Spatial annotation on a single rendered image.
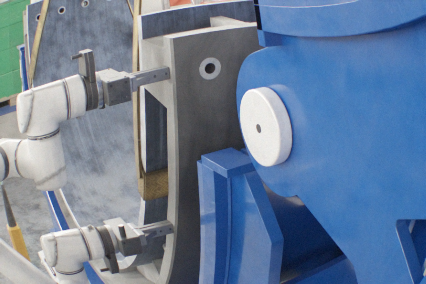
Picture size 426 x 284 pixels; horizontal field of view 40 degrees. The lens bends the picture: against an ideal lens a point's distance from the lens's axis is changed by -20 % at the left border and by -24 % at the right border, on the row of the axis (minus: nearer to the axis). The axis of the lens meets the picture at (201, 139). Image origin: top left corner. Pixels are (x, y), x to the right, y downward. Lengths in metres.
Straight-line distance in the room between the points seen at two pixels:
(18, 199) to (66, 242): 5.75
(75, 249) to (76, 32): 2.16
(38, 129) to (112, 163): 1.95
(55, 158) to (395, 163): 0.73
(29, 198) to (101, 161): 4.06
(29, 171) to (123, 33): 2.31
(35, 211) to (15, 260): 5.42
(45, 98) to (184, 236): 0.55
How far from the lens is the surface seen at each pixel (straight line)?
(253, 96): 1.21
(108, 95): 1.35
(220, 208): 1.46
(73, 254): 1.56
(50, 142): 1.36
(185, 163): 1.52
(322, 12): 0.96
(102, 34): 3.61
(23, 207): 7.04
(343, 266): 1.70
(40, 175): 1.38
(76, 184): 3.17
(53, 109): 1.34
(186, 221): 1.63
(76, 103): 1.35
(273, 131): 1.18
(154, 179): 1.74
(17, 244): 2.80
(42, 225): 6.52
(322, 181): 1.13
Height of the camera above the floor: 2.59
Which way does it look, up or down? 18 degrees down
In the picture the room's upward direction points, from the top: 6 degrees counter-clockwise
